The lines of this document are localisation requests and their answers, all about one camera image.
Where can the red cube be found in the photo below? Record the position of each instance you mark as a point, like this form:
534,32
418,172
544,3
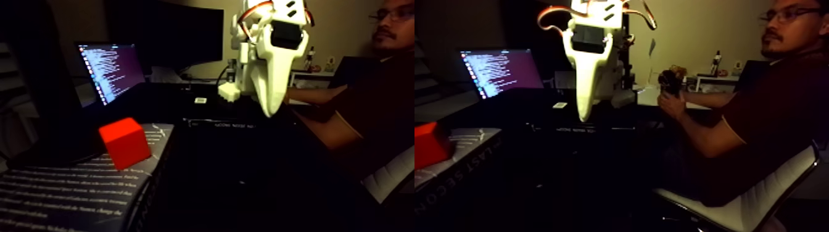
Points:
126,146

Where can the black leader arm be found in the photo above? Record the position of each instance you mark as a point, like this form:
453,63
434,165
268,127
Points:
672,79

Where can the person's hand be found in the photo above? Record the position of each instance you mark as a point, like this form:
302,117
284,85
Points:
671,105

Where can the black box with white lettering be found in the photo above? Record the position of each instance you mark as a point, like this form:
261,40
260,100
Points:
220,123

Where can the laptop with lit screen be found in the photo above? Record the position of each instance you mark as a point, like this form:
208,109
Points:
113,68

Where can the black book with white text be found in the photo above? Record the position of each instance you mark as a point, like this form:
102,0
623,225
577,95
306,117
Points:
78,194

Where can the white side table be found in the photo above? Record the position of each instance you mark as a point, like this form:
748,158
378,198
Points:
712,78

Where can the small figurine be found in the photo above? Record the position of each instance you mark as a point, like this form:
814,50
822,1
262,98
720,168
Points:
716,65

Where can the white office chair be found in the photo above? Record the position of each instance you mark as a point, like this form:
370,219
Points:
751,207

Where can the person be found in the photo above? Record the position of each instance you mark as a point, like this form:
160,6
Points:
777,129

